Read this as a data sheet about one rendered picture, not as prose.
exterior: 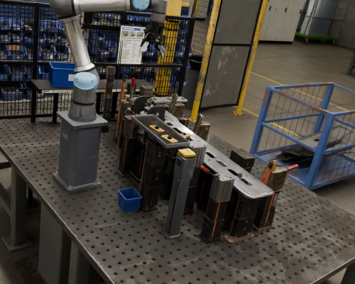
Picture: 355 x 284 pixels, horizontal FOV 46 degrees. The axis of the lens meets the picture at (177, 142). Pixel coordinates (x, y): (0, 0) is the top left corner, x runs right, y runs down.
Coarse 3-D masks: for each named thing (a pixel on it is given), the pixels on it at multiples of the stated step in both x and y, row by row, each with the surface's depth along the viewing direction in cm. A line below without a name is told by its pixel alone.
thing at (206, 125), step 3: (204, 123) 266; (207, 123) 266; (201, 126) 263; (204, 126) 264; (207, 126) 266; (198, 129) 264; (201, 129) 264; (204, 129) 265; (207, 129) 267; (198, 132) 264; (201, 132) 265; (204, 132) 267; (207, 132) 268; (198, 135) 265; (201, 135) 266; (204, 135) 268; (207, 135) 269; (204, 138) 269
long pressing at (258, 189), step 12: (168, 120) 273; (192, 132) 260; (216, 156) 233; (216, 168) 219; (228, 168) 221; (240, 168) 224; (240, 180) 211; (252, 180) 213; (240, 192) 201; (252, 192) 202; (264, 192) 204
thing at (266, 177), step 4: (272, 160) 214; (268, 164) 215; (272, 164) 213; (276, 164) 214; (268, 168) 215; (272, 168) 213; (264, 172) 217; (268, 172) 215; (264, 176) 216; (268, 176) 214; (264, 180) 216; (268, 180) 216
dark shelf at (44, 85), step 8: (32, 80) 291; (40, 80) 294; (48, 80) 298; (104, 80) 321; (120, 80) 328; (128, 80) 332; (136, 80) 336; (144, 80) 339; (40, 88) 278; (48, 88) 281; (56, 88) 284; (64, 88) 286; (72, 88) 289; (96, 88) 299; (104, 88) 302; (120, 88) 308; (136, 88) 316
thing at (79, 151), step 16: (64, 112) 228; (64, 128) 224; (80, 128) 217; (96, 128) 224; (64, 144) 227; (80, 144) 222; (96, 144) 229; (64, 160) 230; (80, 160) 226; (96, 160) 233; (64, 176) 233; (80, 176) 231
